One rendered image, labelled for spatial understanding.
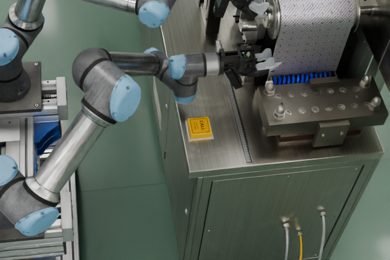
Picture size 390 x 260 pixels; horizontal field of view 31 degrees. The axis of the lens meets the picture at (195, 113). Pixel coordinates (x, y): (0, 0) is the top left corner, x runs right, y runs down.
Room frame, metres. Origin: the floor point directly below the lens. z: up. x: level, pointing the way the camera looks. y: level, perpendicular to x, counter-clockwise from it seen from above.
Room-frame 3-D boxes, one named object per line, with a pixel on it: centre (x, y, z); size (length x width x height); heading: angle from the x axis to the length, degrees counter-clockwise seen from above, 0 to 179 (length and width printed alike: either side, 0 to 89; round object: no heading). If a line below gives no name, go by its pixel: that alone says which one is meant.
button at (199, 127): (1.39, -0.02, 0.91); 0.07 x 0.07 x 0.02; 16
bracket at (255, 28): (1.63, -0.15, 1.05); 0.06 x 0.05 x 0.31; 106
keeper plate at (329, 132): (1.39, -0.45, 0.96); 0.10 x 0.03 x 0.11; 106
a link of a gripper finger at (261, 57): (1.56, -0.21, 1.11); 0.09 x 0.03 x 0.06; 107
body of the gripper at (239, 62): (1.52, -0.11, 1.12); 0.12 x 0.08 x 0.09; 106
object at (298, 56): (1.58, -0.34, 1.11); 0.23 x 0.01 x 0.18; 106
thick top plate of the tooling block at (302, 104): (1.47, -0.41, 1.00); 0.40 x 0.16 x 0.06; 106
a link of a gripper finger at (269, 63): (1.53, -0.22, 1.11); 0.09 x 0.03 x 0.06; 104
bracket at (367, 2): (1.68, -0.49, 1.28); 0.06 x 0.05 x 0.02; 106
